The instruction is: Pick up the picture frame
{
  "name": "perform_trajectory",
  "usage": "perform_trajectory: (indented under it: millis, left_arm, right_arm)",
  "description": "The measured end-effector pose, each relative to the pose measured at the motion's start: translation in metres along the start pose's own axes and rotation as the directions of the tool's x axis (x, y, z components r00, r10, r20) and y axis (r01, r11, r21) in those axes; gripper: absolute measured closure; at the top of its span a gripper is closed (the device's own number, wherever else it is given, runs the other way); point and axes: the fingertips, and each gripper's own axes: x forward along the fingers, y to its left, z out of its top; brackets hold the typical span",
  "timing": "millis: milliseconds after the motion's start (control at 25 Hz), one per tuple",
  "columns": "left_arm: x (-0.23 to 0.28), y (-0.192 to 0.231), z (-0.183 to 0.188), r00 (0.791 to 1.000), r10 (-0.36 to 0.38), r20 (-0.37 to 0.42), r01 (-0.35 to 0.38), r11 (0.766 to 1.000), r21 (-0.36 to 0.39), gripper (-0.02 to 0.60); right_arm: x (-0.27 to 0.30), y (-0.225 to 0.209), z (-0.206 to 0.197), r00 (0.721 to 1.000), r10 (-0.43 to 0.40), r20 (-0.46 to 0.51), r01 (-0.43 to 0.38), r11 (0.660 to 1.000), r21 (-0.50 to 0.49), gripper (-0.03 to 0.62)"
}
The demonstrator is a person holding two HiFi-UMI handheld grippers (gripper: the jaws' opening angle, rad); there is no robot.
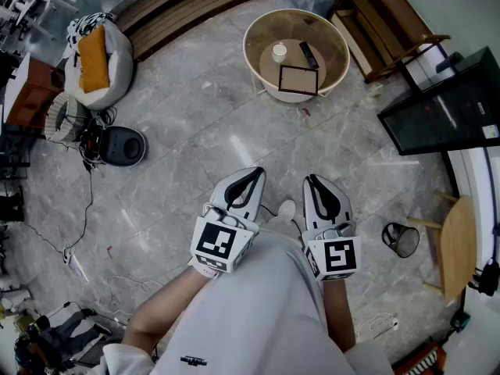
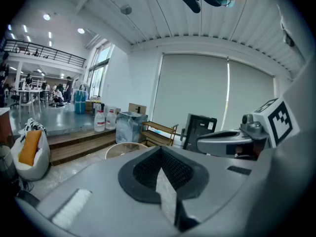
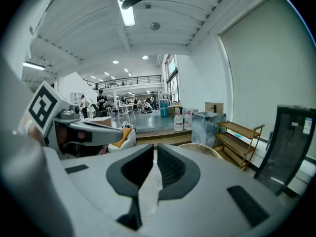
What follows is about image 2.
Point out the blue wrapped bottle packs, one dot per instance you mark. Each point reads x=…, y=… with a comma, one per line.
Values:
x=80, y=102

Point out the tall window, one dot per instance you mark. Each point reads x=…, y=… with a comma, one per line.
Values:
x=98, y=73

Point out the round beige basket bin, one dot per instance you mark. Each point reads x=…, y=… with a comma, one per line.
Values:
x=126, y=149

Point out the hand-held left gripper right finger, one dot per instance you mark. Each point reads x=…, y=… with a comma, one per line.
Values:
x=217, y=181

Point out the black and white patterned cloth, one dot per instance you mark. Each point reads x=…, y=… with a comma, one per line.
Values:
x=33, y=126

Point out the black head-worn camera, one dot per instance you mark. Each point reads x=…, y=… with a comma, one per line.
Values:
x=191, y=0

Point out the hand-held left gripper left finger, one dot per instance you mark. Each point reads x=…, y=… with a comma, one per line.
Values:
x=98, y=194

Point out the black cabinet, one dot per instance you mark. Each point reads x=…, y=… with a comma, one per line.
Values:
x=200, y=132

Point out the round ceiling light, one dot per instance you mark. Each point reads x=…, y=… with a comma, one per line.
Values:
x=46, y=17
x=81, y=30

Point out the black mezzanine railing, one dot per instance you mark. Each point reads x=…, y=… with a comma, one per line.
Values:
x=44, y=52

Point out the wooden shelf rack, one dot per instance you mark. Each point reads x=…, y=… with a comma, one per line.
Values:
x=158, y=134

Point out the blue face mask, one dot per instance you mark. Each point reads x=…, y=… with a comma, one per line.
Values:
x=227, y=2

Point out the wide grey roller blind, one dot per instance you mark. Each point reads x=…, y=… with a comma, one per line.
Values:
x=192, y=92

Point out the orange cushion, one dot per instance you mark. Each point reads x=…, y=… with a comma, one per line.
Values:
x=29, y=147

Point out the narrow grey roller blind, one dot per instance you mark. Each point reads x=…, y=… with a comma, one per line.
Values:
x=249, y=95

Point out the white table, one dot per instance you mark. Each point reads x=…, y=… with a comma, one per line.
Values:
x=29, y=91

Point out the brown wooden cabinet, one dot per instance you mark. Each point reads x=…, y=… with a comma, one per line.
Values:
x=5, y=127

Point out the round grey ceiling fixture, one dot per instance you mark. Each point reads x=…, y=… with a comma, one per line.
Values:
x=126, y=9

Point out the wooden step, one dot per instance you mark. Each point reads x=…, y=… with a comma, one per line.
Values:
x=79, y=144

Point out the cardboard box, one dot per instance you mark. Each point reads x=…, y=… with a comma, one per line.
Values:
x=137, y=107

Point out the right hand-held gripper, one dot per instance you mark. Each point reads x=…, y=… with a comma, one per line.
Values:
x=279, y=122

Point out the person's white clothing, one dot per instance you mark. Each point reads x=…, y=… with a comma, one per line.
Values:
x=303, y=95

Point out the white bean bag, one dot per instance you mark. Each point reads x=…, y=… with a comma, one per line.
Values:
x=37, y=167

